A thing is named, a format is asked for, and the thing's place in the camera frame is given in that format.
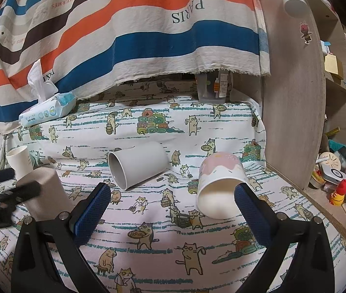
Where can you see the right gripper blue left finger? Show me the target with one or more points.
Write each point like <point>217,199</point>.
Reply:
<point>34,269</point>

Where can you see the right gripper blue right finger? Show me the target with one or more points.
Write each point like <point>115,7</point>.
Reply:
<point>311,269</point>

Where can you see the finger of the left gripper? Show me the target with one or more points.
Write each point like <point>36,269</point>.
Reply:
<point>21,193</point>

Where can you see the beige square cup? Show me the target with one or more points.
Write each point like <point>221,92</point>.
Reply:
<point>52,199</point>

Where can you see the white and pink smiley cup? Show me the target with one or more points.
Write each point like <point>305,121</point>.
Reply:
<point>19,160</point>

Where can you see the grey cylindrical cup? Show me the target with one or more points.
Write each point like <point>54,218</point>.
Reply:
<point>132,166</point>

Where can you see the red and yellow toy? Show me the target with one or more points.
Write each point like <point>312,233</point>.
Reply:
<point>338,196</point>

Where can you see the baby wipes pack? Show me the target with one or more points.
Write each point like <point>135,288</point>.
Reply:
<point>51,104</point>

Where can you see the round white gadget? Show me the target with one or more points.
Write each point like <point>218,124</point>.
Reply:
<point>331,175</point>

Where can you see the cat pattern table cloth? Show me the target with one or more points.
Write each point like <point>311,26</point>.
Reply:
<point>153,238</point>

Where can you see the striped hermes paris cloth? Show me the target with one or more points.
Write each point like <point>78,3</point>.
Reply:
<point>88,46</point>

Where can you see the wooden shelf unit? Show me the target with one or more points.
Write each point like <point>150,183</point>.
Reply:
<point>305,96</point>

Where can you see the clear storage box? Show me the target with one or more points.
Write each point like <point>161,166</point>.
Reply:
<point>214,87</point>

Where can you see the bear sticker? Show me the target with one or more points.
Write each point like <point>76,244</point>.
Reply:
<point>305,33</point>

